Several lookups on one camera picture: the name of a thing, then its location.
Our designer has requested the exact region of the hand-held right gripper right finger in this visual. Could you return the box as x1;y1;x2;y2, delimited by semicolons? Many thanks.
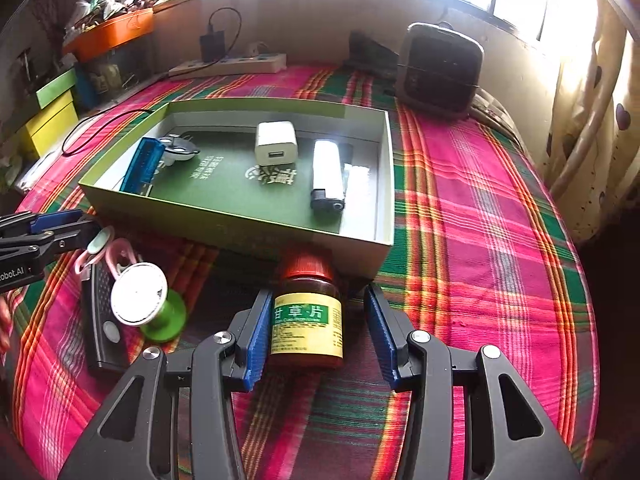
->
364;284;583;480

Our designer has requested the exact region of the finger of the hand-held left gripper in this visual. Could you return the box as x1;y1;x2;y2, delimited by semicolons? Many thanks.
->
0;220;103;261
0;211;85;241

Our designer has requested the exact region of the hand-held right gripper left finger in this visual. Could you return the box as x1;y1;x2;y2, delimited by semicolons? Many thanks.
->
57;289;275;480

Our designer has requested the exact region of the brown bottle with red cap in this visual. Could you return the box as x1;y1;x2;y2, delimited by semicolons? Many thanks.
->
269;252;346;371

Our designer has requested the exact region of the green spool with white top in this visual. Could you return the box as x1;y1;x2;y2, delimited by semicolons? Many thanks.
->
110;262;187;343

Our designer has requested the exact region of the blue transparent case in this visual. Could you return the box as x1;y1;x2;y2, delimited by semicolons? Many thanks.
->
119;137;165;197

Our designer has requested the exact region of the black remote-like device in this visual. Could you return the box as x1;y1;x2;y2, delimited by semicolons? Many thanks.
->
81;260;132;373

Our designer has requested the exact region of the green cardboard box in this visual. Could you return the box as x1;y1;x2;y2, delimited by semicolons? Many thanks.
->
79;99;396;281

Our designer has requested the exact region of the white lighter with black cap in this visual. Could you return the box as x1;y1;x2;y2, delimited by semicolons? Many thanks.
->
310;139;347;211

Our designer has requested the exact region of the white charger plug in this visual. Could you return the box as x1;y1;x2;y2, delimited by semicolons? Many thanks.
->
255;121;298;166

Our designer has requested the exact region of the white paper sheet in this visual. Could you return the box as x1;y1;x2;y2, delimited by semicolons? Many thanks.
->
15;152;56;193

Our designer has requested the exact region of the yellow box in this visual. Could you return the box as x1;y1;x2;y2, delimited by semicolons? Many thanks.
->
22;95;80;158

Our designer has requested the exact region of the green and white box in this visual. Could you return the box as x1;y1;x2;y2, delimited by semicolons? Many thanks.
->
36;69;78;109

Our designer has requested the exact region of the blue container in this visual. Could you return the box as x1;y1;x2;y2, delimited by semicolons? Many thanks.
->
75;62;126;110

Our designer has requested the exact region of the plaid blanket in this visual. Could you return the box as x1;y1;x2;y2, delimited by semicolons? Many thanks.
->
0;62;598;480

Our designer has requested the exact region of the orange plastic tray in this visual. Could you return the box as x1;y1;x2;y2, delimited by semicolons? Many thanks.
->
62;8;155;61

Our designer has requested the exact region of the dry twig bunch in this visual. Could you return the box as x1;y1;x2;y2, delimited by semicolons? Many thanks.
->
35;0;81;51

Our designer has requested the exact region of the heap of mixed clutter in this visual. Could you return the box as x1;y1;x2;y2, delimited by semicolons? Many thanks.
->
67;0;166;28

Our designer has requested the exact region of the black power adapter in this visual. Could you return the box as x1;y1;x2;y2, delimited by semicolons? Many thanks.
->
200;32;226;63

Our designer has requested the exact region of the white power strip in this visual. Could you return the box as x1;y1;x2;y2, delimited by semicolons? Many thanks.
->
167;52;287;78

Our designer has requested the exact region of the dark wedge-shaped object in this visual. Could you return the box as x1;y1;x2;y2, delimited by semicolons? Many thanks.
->
344;30;401;78

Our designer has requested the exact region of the heart print curtain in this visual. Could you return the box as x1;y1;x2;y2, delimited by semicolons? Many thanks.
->
545;0;640;246

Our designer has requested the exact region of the black charging cable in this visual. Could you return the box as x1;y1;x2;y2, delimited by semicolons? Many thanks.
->
62;110;153;157

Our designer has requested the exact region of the black adapter cable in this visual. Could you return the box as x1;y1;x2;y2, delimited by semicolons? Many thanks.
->
207;7;242;61

